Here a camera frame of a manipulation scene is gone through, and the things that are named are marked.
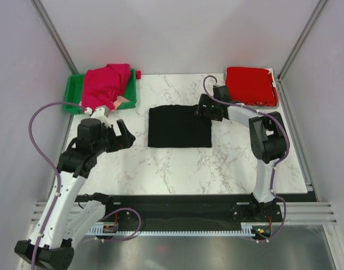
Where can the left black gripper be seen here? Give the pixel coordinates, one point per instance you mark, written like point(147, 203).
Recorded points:
point(125, 140)

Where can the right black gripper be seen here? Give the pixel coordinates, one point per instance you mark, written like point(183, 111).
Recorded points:
point(206, 102)

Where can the peach pink t shirt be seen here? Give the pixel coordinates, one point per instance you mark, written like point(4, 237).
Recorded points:
point(94, 102)

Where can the black t shirt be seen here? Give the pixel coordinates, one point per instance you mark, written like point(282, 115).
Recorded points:
point(177, 126)

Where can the magenta t shirt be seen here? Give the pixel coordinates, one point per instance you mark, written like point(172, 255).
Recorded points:
point(111, 81)

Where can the green plastic tray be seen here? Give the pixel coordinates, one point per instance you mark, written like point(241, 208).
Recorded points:
point(74, 89)

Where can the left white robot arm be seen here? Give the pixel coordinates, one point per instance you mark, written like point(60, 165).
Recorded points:
point(54, 240)

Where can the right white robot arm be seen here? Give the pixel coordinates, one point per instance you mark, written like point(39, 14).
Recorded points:
point(269, 144)

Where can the folded red t shirt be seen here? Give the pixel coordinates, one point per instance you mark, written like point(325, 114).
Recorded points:
point(249, 85)

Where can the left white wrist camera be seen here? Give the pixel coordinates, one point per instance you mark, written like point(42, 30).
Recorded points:
point(101, 113)

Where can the right aluminium frame post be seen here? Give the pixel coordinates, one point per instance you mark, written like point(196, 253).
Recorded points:
point(312, 20)

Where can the aluminium frame post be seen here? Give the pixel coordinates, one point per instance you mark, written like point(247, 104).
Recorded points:
point(47, 22)
point(312, 20)

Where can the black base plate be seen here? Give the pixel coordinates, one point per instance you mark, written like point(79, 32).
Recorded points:
point(231, 208)

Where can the white slotted cable duct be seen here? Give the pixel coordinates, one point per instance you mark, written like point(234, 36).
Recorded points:
point(104, 230)

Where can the left aluminium frame post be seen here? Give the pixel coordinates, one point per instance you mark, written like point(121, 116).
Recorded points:
point(47, 22)

